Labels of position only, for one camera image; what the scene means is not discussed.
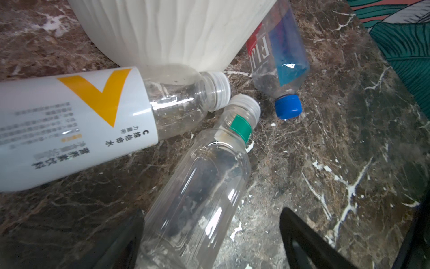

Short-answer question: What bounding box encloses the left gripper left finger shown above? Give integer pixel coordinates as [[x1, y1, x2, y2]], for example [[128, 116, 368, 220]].
[[77, 210, 144, 269]]

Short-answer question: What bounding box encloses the cream ribbed waste bin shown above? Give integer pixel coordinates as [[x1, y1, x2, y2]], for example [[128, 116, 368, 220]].
[[69, 1, 274, 73]]

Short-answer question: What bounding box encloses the white bottle yellow triangle label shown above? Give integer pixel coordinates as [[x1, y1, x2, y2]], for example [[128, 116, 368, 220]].
[[1, 65, 231, 192]]

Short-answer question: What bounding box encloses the black front rail frame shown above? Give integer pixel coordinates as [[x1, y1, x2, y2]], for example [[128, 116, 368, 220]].
[[392, 192, 430, 269]]

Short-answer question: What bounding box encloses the clear bottle green cap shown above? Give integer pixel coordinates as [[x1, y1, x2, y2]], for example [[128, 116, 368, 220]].
[[136, 94, 261, 269]]

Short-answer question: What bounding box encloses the clear crushed bottle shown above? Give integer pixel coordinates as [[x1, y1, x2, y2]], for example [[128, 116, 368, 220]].
[[246, 0, 310, 120]]

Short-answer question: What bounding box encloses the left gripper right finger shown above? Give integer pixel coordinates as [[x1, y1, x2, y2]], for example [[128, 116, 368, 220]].
[[279, 207, 356, 269]]

